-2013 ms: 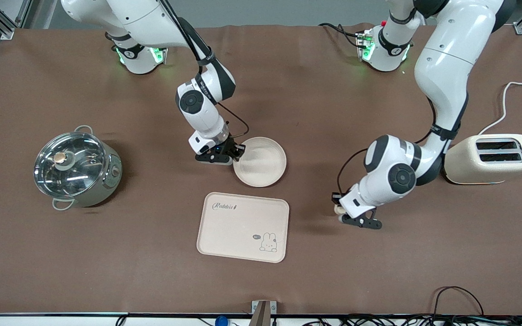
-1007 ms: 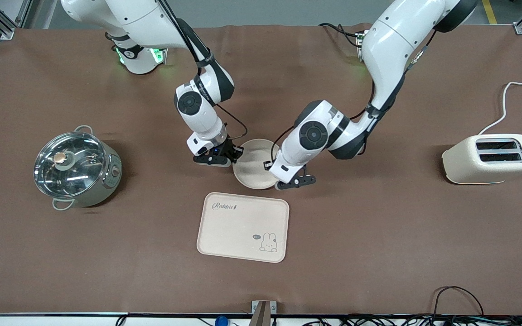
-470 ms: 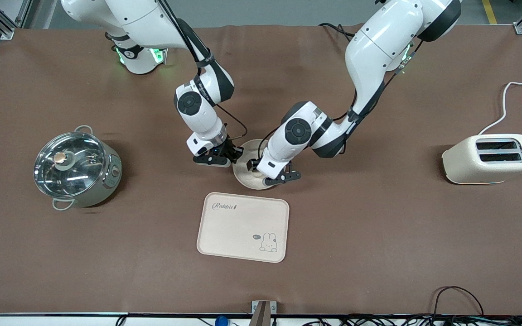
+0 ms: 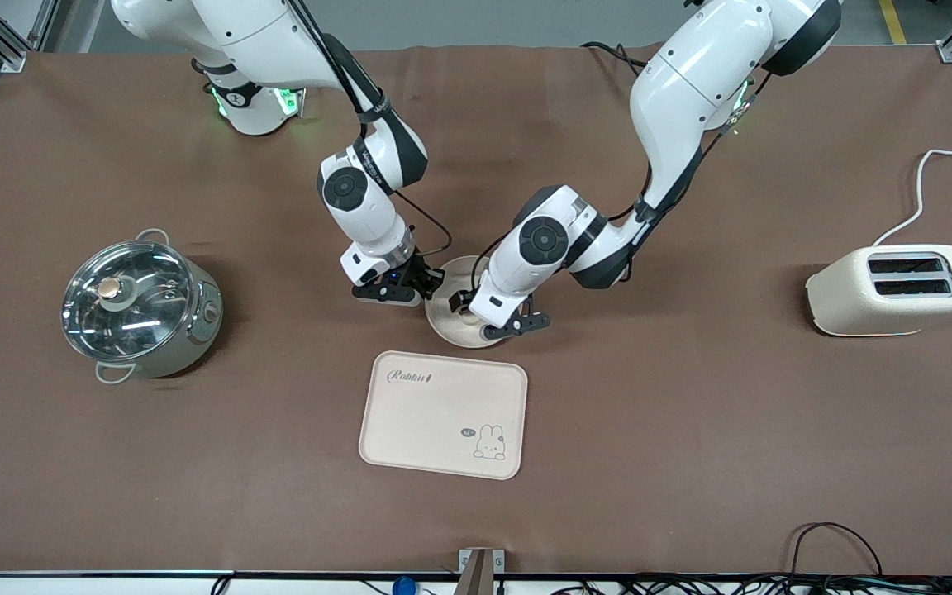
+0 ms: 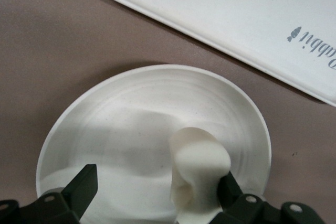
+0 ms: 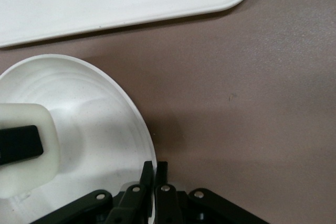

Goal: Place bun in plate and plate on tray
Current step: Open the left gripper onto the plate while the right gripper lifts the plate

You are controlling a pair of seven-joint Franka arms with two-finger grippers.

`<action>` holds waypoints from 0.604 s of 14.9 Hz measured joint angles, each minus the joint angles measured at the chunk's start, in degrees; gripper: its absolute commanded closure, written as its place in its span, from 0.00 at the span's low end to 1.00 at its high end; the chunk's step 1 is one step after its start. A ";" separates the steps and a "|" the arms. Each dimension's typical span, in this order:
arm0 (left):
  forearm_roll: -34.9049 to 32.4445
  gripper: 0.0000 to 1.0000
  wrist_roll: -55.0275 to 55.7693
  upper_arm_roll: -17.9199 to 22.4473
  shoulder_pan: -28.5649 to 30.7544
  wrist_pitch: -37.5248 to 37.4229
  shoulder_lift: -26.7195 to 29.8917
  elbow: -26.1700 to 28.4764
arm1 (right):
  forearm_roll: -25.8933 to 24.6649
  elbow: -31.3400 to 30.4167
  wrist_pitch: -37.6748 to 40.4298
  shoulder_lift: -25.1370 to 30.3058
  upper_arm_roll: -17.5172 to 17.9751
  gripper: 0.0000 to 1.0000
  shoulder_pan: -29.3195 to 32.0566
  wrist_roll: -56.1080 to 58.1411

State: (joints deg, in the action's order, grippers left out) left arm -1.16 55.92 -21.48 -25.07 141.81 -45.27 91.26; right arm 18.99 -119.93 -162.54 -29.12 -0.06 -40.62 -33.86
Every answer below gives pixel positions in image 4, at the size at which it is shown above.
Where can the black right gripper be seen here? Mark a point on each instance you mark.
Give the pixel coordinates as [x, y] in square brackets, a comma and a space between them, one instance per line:
[426, 276]

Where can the tan angled post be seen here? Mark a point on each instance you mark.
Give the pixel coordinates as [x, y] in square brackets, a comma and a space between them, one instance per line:
[476, 578]

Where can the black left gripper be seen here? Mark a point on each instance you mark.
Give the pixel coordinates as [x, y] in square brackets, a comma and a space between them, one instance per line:
[464, 302]

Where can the grey metal bracket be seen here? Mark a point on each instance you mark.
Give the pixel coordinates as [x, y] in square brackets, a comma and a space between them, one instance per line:
[497, 562]

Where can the steel pot with glass lid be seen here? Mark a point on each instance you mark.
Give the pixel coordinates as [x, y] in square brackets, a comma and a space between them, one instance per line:
[195, 330]

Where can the glass pot lid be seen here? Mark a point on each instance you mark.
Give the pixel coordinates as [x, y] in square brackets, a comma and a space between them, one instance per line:
[133, 310]

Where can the brown table mat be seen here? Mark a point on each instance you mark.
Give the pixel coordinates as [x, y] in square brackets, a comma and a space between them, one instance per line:
[691, 496]

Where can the small blue round object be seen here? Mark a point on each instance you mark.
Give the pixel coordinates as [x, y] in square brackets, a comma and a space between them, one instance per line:
[404, 586]

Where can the cream two-slot toaster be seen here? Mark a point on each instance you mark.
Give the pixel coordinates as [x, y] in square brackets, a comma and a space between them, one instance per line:
[856, 302]

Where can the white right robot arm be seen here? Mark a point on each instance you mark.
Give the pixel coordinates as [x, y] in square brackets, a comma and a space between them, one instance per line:
[360, 207]

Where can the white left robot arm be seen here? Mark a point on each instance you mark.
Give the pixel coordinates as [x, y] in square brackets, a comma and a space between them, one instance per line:
[683, 91]

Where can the cream rabbit print tray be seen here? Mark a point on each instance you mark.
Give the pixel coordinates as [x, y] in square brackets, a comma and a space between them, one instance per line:
[435, 421]

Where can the round cream plate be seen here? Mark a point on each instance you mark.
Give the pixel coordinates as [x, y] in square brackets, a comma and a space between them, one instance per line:
[447, 326]

